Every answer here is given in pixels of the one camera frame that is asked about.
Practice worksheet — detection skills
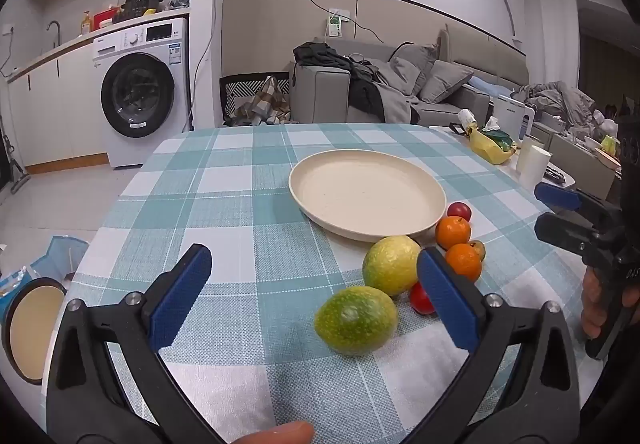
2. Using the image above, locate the black patterned basket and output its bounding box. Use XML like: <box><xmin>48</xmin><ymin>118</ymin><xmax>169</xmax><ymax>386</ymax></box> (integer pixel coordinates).
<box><xmin>220</xmin><ymin>73</ymin><xmax>292</xmax><ymax>126</ymax></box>

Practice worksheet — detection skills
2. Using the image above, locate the teal checkered tablecloth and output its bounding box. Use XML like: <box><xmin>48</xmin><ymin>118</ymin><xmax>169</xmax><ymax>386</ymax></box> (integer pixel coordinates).
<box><xmin>65</xmin><ymin>123</ymin><xmax>601</xmax><ymax>444</ymax></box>

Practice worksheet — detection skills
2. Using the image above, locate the red box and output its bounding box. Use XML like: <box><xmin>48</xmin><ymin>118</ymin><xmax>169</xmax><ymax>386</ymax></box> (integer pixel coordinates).
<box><xmin>93</xmin><ymin>8</ymin><xmax>121</xmax><ymax>31</ymax></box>

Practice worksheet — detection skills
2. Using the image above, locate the plaid cloth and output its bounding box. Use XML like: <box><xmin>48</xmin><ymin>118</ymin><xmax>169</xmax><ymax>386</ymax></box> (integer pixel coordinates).
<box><xmin>235</xmin><ymin>76</ymin><xmax>293</xmax><ymax>126</ymax></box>

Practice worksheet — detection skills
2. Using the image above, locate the round wooden stool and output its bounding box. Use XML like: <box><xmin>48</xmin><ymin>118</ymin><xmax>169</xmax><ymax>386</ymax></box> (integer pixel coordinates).
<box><xmin>1</xmin><ymin>277</ymin><xmax>68</xmax><ymax>385</ymax></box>

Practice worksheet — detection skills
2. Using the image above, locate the cream round plate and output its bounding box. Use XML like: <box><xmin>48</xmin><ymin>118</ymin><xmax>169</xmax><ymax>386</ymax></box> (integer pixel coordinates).
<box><xmin>288</xmin><ymin>150</ymin><xmax>447</xmax><ymax>242</ymax></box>

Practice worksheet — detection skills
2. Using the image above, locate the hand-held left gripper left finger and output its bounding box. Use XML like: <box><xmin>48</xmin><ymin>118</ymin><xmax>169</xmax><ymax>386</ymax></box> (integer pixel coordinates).
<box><xmin>45</xmin><ymin>243</ymin><xmax>231</xmax><ymax>444</ymax></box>

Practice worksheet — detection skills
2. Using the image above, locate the white washing machine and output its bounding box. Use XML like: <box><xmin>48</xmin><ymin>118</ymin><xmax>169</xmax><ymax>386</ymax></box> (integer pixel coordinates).
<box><xmin>92</xmin><ymin>17</ymin><xmax>191</xmax><ymax>169</ymax></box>

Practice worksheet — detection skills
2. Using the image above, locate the lying white bottle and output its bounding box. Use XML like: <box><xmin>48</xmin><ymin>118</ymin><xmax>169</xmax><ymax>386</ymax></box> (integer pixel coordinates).
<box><xmin>457</xmin><ymin>108</ymin><xmax>483</xmax><ymax>131</ymax></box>

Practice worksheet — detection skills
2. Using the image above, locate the white cup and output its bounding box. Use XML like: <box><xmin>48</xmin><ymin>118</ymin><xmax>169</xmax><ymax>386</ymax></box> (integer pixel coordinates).
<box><xmin>520</xmin><ymin>145</ymin><xmax>553</xmax><ymax>190</ymax></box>
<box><xmin>516</xmin><ymin>134</ymin><xmax>546</xmax><ymax>175</ymax></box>

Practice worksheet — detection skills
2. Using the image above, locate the yellow bag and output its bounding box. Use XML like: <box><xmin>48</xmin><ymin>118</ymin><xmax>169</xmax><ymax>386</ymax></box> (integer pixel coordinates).
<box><xmin>468</xmin><ymin>127</ymin><xmax>517</xmax><ymax>165</ymax></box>

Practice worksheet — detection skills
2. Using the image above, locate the dark clothes pile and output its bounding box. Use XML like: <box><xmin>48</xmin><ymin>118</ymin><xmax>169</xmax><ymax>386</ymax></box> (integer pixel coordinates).
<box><xmin>292</xmin><ymin>42</ymin><xmax>422</xmax><ymax>123</ymax></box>

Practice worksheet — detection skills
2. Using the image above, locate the yellow green lemon back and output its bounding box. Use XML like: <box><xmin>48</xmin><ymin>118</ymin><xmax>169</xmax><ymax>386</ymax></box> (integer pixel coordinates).
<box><xmin>362</xmin><ymin>235</ymin><xmax>425</xmax><ymax>297</ymax></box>

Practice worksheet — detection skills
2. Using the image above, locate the white green wall device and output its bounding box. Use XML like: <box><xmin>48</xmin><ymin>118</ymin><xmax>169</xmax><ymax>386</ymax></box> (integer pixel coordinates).
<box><xmin>326</xmin><ymin>9</ymin><xmax>351</xmax><ymax>39</ymax></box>

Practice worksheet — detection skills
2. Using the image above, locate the grey sofa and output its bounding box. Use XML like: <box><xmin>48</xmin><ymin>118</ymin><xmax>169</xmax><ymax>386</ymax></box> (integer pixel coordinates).
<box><xmin>290</xmin><ymin>24</ymin><xmax>531</xmax><ymax>125</ymax></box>

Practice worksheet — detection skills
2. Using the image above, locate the grey pillow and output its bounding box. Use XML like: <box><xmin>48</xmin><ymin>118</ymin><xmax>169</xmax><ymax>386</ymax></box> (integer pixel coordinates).
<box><xmin>419</xmin><ymin>60</ymin><xmax>475</xmax><ymax>104</ymax></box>
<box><xmin>389</xmin><ymin>43</ymin><xmax>441</xmax><ymax>96</ymax></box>

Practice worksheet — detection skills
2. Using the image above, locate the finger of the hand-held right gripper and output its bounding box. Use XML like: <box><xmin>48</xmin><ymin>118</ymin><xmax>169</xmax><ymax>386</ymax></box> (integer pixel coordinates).
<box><xmin>534</xmin><ymin>213</ymin><xmax>609</xmax><ymax>256</ymax></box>
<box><xmin>534</xmin><ymin>182</ymin><xmax>624</xmax><ymax>226</ymax></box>

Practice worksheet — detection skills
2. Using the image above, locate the white kitchen cabinet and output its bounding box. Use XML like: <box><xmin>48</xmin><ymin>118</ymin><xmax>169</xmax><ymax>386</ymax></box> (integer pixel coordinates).
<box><xmin>7</xmin><ymin>44</ymin><xmax>109</xmax><ymax>168</ymax></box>

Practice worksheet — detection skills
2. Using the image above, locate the grey crumpled blanket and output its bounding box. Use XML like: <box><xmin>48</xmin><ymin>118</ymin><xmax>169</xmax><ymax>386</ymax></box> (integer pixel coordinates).
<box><xmin>520</xmin><ymin>82</ymin><xmax>597</xmax><ymax>126</ymax></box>

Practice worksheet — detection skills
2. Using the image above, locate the person's right hand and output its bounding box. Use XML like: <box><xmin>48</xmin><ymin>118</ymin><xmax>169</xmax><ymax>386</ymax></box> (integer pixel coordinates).
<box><xmin>581</xmin><ymin>268</ymin><xmax>640</xmax><ymax>340</ymax></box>

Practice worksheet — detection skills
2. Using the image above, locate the blue plastic bag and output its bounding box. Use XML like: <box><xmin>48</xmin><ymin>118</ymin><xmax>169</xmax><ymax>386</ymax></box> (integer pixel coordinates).
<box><xmin>0</xmin><ymin>235</ymin><xmax>91</xmax><ymax>305</ymax></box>

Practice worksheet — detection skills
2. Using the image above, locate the black pressure cooker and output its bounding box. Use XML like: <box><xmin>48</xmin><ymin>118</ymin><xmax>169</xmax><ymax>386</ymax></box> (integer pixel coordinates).
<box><xmin>122</xmin><ymin>0</ymin><xmax>164</xmax><ymax>18</ymax></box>

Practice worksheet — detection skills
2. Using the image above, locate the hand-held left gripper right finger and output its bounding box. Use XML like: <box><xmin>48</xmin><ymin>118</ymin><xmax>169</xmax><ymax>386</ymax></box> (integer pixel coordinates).
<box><xmin>410</xmin><ymin>247</ymin><xmax>581</xmax><ymax>444</ymax></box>

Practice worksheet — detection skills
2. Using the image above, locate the orange mandarin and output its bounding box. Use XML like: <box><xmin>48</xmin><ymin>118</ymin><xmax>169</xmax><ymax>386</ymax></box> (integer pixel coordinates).
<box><xmin>435</xmin><ymin>217</ymin><xmax>472</xmax><ymax>251</ymax></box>
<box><xmin>445</xmin><ymin>243</ymin><xmax>483</xmax><ymax>282</ymax></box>

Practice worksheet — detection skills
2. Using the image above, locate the person's left hand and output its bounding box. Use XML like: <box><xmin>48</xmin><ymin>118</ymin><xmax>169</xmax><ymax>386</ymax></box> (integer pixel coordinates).
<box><xmin>231</xmin><ymin>420</ymin><xmax>316</xmax><ymax>444</ymax></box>

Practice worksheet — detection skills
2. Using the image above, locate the green yellow lemon front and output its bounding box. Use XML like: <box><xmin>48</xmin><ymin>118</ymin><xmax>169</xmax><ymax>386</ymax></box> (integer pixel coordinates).
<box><xmin>314</xmin><ymin>287</ymin><xmax>399</xmax><ymax>356</ymax></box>

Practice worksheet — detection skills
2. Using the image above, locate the white box appliance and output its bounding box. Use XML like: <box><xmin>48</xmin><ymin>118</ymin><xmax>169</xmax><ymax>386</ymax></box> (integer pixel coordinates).
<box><xmin>492</xmin><ymin>94</ymin><xmax>537</xmax><ymax>140</ymax></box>

